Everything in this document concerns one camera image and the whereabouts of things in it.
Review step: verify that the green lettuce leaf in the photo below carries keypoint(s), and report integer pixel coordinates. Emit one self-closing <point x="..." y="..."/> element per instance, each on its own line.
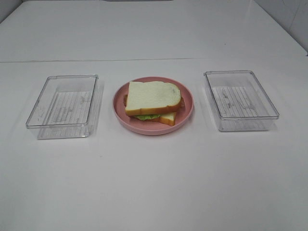
<point x="147" y="117"/>

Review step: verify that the bread slice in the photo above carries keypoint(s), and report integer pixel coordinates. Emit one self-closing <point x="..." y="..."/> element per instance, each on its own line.
<point x="150" y="98"/>
<point x="168" y="118"/>

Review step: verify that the bacon strip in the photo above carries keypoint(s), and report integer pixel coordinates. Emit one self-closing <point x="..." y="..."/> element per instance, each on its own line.
<point x="182" y="103"/>
<point x="125" y="100"/>

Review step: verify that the pink round plate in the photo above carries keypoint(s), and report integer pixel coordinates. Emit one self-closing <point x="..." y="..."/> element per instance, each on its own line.
<point x="153" y="128"/>

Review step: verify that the clear plastic left tray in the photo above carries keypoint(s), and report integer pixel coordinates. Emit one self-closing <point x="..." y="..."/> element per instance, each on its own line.
<point x="67" y="107"/>

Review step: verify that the clear plastic tray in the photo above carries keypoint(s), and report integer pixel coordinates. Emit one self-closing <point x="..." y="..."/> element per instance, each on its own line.
<point x="238" y="101"/>
<point x="67" y="107"/>

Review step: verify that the clear plastic right tray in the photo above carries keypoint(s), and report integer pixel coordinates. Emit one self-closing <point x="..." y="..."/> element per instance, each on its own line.
<point x="238" y="101"/>

